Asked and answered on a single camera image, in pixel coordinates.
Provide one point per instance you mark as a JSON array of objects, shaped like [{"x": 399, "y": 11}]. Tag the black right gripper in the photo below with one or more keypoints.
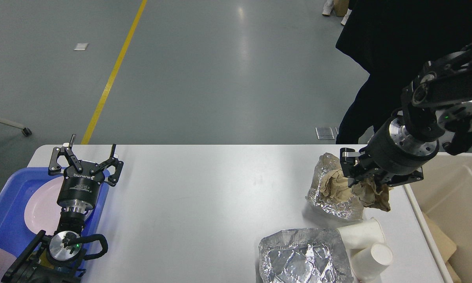
[{"x": 394, "y": 151}]

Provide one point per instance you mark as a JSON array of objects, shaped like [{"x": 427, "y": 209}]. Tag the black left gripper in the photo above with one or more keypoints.
[{"x": 81, "y": 186}]

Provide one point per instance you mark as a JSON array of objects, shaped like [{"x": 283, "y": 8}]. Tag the brown paper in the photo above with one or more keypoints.
[
  {"x": 334, "y": 185},
  {"x": 372, "y": 195}
]

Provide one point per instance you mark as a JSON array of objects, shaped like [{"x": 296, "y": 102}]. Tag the foil sheet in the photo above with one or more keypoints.
[
  {"x": 347, "y": 211},
  {"x": 309, "y": 255}
]

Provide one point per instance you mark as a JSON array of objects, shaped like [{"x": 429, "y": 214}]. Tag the pink plate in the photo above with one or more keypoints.
[{"x": 42, "y": 211}]

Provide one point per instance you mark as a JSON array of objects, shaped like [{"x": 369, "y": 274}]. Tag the brown paper bag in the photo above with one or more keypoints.
[{"x": 446, "y": 246}]

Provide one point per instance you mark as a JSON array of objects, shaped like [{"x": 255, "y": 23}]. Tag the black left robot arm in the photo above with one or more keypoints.
[{"x": 57, "y": 258}]

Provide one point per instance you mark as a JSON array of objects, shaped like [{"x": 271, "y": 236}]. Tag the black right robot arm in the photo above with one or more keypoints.
[{"x": 437, "y": 101}]

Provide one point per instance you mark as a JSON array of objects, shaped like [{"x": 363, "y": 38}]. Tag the upper white paper cup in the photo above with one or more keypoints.
[{"x": 362, "y": 235}]

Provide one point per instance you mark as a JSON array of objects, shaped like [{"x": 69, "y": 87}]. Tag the white paper cup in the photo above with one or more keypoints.
[
  {"x": 362, "y": 235},
  {"x": 370, "y": 262}
]

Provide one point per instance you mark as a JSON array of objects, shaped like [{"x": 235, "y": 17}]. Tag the white chair left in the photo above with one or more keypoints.
[{"x": 25, "y": 130}]

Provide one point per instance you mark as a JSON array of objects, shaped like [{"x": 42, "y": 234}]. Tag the beige plastic bin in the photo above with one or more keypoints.
[{"x": 445, "y": 197}]

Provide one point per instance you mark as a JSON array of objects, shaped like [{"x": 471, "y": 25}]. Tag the lower white paper cup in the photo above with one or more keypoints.
[{"x": 370, "y": 262}]

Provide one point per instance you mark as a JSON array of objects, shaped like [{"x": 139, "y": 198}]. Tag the blue plastic tray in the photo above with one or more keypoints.
[{"x": 14, "y": 235}]

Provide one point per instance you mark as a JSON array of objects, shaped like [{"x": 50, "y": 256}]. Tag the cardboard box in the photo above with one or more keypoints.
[{"x": 340, "y": 7}]

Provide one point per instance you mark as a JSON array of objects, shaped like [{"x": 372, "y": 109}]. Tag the person with white sneakers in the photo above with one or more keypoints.
[{"x": 328, "y": 9}]

